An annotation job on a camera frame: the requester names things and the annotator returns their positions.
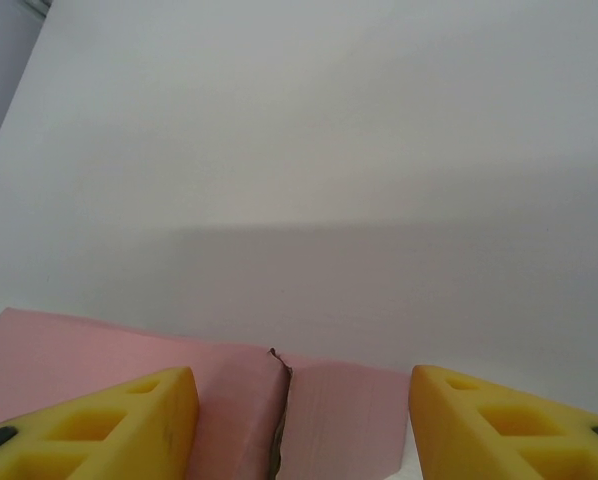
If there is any pink paper box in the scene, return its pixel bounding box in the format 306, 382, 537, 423
0, 307, 410, 480

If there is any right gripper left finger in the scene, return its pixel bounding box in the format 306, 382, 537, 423
0, 366, 200, 480

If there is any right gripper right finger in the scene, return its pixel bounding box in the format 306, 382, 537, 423
409, 364, 598, 480

